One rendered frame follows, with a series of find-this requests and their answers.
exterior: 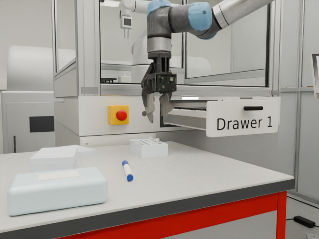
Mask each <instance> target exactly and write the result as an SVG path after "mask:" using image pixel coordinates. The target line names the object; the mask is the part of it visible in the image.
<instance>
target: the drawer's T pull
mask: <svg viewBox="0 0 319 239"><path fill-rule="evenodd" d="M244 110H263V106H244Z"/></svg>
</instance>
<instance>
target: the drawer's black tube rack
mask: <svg viewBox="0 0 319 239"><path fill-rule="evenodd" d="M175 109H179V110H180V109H185V110H203V109H206V107H175Z"/></svg>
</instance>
